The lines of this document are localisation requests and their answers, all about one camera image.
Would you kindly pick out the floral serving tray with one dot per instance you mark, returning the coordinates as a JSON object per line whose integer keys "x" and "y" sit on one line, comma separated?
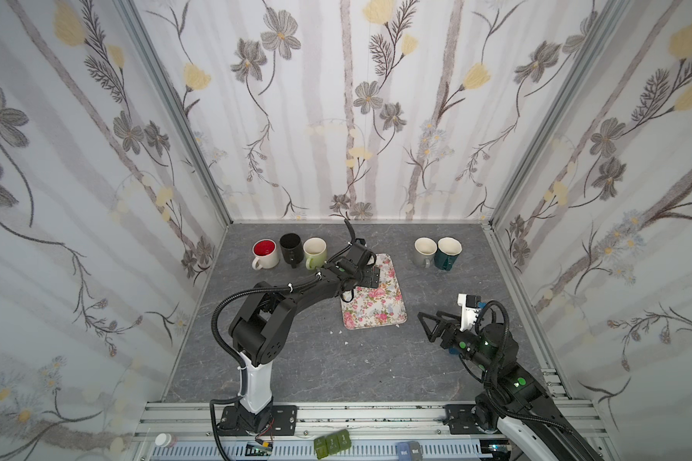
{"x": 382, "y": 306}

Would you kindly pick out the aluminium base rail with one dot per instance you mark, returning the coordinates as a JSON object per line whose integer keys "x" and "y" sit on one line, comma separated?
{"x": 375, "y": 429}

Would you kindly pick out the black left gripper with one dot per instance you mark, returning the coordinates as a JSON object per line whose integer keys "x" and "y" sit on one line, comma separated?
{"x": 359, "y": 268}

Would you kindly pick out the green circuit board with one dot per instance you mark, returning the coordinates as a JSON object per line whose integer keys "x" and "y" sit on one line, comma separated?
{"x": 332, "y": 444}

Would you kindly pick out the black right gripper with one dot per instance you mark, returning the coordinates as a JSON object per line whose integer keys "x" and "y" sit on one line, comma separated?
{"x": 445, "y": 328}

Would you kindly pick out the light green mug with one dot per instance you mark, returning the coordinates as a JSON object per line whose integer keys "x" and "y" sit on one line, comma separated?
{"x": 315, "y": 250}

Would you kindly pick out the black mug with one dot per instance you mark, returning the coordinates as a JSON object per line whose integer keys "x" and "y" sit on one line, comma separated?
{"x": 292, "y": 249}

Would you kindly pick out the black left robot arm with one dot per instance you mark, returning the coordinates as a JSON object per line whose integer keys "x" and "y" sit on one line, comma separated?
{"x": 252, "y": 326}

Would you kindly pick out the white mug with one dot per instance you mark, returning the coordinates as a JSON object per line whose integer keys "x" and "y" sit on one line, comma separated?
{"x": 266, "y": 255}

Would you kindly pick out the dark green mug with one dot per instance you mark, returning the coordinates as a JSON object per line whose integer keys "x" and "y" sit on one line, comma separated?
{"x": 447, "y": 253}

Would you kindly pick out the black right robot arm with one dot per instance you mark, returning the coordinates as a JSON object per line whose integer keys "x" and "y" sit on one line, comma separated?
{"x": 512, "y": 401}

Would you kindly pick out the blue grey connector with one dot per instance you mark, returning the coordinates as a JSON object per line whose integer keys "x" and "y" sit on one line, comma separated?
{"x": 409, "y": 451}

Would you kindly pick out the grey mug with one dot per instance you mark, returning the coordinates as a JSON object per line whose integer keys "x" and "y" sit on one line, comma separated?
{"x": 424, "y": 250}

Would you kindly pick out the white round cap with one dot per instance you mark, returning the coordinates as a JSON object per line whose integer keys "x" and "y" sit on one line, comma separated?
{"x": 165, "y": 440}

